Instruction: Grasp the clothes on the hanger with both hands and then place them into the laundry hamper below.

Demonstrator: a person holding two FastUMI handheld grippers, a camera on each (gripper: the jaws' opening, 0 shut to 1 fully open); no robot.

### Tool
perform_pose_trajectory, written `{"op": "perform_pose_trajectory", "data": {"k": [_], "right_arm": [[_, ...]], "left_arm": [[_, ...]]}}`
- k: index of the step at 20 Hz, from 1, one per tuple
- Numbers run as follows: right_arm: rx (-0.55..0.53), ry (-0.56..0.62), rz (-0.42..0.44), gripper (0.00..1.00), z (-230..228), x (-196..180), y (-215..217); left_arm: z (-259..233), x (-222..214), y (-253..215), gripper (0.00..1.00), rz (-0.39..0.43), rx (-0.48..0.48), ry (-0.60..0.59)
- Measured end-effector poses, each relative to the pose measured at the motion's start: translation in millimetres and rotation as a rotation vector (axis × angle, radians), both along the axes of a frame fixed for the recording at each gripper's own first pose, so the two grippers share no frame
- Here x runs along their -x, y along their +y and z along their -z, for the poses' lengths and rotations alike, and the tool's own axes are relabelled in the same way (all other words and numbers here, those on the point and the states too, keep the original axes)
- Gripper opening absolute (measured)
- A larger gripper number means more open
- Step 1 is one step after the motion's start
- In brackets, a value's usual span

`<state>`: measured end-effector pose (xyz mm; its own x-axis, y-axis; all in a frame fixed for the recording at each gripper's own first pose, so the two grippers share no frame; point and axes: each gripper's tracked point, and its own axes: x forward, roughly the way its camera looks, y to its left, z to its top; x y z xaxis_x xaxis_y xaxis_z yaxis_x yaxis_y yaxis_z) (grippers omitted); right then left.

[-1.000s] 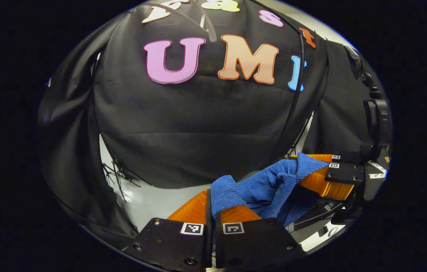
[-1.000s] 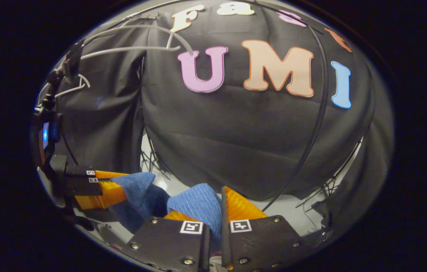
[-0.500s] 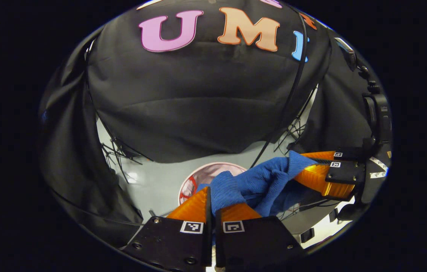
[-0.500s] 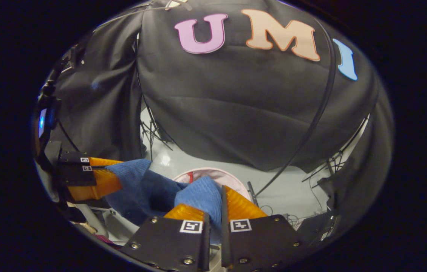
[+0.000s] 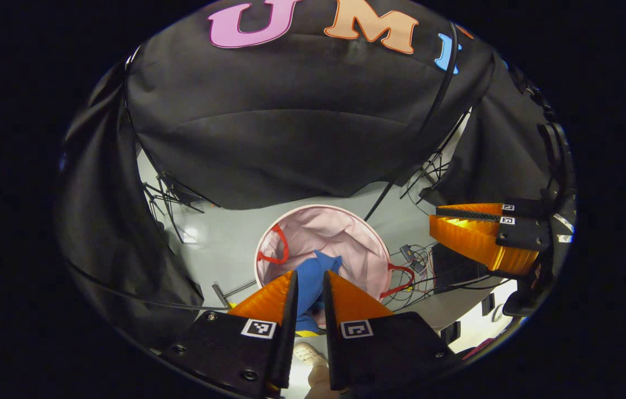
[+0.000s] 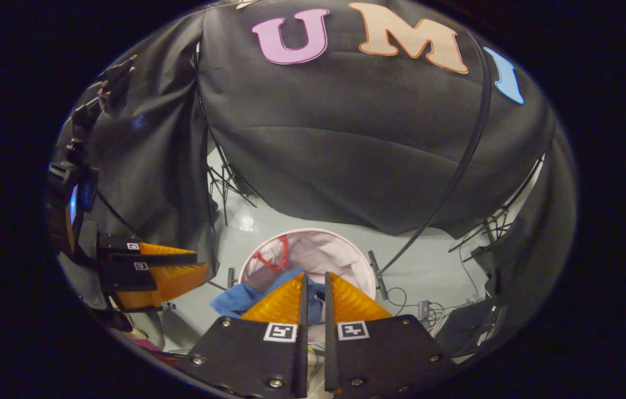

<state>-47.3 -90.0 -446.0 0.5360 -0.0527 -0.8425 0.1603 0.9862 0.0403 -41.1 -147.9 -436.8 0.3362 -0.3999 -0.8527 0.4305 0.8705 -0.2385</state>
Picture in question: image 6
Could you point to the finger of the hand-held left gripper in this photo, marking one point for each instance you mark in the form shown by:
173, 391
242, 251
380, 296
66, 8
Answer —
141, 257
124, 277

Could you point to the black backdrop cloth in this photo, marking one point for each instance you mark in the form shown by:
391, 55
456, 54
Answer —
346, 127

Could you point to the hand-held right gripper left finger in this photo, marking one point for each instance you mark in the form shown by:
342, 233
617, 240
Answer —
303, 343

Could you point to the dark flat case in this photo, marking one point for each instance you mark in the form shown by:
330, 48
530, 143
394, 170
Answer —
465, 327

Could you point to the black backdrop tripod stand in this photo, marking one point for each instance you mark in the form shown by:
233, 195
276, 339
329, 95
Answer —
225, 183
498, 219

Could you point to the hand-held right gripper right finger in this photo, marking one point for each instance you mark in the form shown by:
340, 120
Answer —
328, 343

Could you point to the black clothes rack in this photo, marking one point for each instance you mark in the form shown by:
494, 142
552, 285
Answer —
465, 155

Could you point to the pink laundry hamper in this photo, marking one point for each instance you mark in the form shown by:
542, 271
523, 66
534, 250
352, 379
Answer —
324, 252

